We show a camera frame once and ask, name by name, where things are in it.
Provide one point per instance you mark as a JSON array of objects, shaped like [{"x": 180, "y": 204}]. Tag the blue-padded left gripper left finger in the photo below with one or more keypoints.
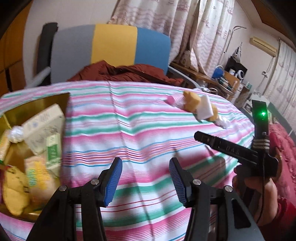
[{"x": 57, "y": 220}]

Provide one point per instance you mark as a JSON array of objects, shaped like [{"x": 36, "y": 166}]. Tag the pink patterned curtain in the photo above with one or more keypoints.
[{"x": 198, "y": 29}]

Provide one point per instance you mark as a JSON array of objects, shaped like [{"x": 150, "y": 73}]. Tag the white crumpled plastic ball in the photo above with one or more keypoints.
[{"x": 15, "y": 135}]

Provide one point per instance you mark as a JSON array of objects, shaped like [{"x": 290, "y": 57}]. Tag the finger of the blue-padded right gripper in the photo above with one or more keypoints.
[{"x": 233, "y": 219}]

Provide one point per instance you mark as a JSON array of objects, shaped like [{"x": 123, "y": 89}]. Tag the pink hair roller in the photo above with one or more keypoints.
[{"x": 176, "y": 100}]

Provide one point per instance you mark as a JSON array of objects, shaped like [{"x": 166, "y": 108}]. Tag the striped pink green bedsheet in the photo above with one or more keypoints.
[{"x": 133, "y": 121}]

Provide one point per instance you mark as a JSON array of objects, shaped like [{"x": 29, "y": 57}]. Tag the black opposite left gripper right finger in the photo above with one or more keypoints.
[{"x": 242, "y": 154}]

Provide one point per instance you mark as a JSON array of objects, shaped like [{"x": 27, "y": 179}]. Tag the yellow sponge block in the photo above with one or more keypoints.
[{"x": 192, "y": 100}]

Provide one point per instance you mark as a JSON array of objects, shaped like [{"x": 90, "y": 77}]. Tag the right window curtain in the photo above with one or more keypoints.
[{"x": 280, "y": 89}]

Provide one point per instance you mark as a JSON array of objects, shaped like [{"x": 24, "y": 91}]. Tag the wall air conditioner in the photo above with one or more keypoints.
[{"x": 264, "y": 46}]

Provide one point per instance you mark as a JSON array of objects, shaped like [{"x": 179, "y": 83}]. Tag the black padded chair post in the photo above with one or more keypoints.
[{"x": 43, "y": 68}]

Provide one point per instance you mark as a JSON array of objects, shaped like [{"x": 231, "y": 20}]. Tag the small green white box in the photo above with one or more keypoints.
[{"x": 53, "y": 153}]

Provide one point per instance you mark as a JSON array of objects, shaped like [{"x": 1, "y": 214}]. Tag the white foam sponge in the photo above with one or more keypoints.
[{"x": 204, "y": 108}]

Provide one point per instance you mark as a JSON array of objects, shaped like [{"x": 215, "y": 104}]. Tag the grey yellow blue headboard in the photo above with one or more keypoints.
[{"x": 119, "y": 45}]

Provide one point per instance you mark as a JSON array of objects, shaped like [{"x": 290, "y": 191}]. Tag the blue round container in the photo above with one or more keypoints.
[{"x": 218, "y": 72}]

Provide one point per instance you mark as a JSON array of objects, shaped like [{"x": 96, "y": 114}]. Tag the gold storage box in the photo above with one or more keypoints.
[{"x": 18, "y": 152}]

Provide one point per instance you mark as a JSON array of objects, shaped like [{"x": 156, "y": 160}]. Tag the cream rectangular carton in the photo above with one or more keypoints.
[{"x": 42, "y": 125}]

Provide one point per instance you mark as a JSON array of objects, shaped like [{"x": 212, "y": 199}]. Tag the yellow rice cracker packet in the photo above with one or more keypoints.
[{"x": 42, "y": 183}]

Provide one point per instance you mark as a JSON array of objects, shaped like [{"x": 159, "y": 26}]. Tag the wooden wardrobe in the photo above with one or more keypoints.
[{"x": 12, "y": 72}]

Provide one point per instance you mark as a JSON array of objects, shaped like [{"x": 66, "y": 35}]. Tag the person's right hand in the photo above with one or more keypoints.
[{"x": 268, "y": 203}]

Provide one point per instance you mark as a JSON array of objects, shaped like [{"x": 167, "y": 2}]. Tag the cluttered wooden desk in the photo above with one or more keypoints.
[{"x": 198, "y": 76}]

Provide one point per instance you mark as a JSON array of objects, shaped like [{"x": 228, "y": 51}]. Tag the green snack packet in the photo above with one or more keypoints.
[{"x": 4, "y": 145}]

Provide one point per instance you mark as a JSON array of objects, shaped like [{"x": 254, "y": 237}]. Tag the dark red jacket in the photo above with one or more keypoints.
[{"x": 102, "y": 71}]

